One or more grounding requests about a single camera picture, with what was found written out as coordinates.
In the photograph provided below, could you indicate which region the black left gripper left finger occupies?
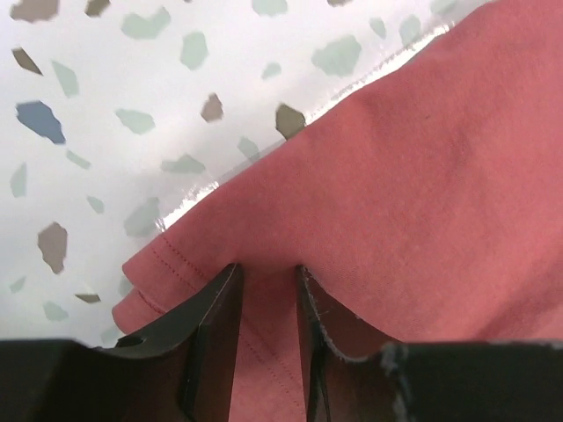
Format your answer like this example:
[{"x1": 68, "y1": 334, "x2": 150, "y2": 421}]
[{"x1": 1, "y1": 264, "x2": 244, "y2": 421}]

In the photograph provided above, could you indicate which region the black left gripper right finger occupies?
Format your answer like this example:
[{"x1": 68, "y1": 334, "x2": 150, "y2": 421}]
[{"x1": 296, "y1": 267, "x2": 562, "y2": 421}]

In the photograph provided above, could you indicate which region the salmon pink t shirt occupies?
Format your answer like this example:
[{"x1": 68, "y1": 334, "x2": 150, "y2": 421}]
[{"x1": 113, "y1": 1, "x2": 562, "y2": 421}]

